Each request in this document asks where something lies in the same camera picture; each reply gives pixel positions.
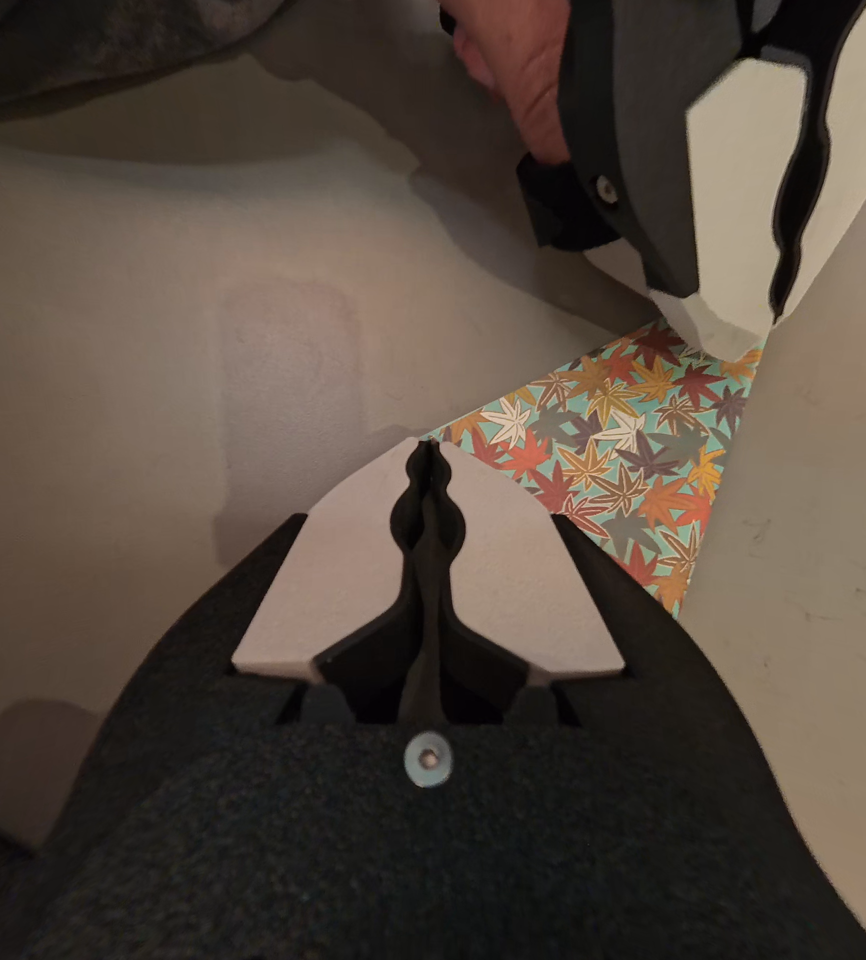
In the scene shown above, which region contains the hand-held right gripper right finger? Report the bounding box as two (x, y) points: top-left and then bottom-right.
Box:
(430, 442), (627, 726)

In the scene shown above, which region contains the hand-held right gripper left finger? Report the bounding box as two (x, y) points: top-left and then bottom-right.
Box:
(230, 441), (434, 726)

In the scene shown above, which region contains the leaf-patterned teal origami paper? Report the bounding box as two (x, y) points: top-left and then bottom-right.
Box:
(421, 315), (768, 620)

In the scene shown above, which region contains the person's left hand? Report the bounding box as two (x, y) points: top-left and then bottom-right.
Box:
(452, 0), (574, 166)

